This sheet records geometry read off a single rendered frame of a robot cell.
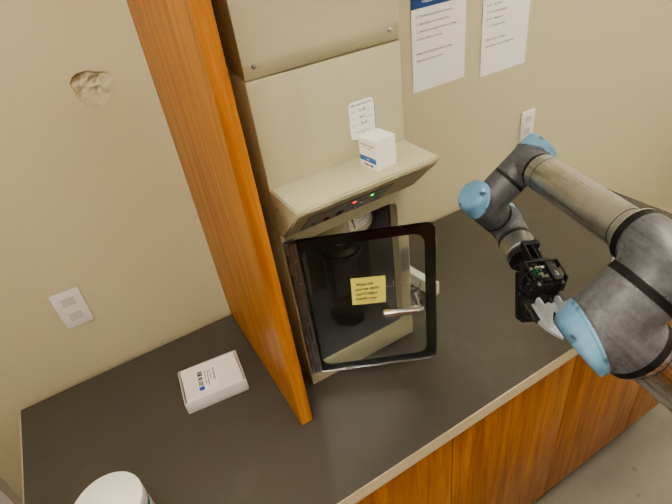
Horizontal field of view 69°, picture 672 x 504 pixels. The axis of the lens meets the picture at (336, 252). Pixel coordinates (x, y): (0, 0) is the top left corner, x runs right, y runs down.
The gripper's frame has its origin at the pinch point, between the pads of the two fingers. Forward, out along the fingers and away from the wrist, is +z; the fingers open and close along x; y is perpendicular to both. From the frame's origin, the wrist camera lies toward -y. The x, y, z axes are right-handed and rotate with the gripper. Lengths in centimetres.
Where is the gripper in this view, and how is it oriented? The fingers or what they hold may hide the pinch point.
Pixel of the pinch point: (560, 335)
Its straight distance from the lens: 105.2
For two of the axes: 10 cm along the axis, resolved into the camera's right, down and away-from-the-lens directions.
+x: 9.9, -1.1, 0.5
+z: 1.1, 7.0, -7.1
